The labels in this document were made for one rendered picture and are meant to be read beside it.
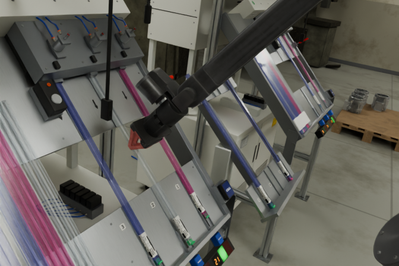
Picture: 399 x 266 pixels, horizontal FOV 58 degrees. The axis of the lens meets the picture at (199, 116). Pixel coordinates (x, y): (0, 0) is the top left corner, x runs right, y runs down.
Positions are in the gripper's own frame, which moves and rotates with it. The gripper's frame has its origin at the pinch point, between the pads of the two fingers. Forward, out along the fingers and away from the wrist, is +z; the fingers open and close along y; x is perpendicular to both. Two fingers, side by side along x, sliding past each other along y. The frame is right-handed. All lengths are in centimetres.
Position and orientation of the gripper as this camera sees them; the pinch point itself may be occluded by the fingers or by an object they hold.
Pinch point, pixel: (133, 145)
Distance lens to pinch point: 95.2
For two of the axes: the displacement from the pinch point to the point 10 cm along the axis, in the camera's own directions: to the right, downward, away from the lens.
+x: 5.8, 8.1, -0.9
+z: -6.4, 5.2, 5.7
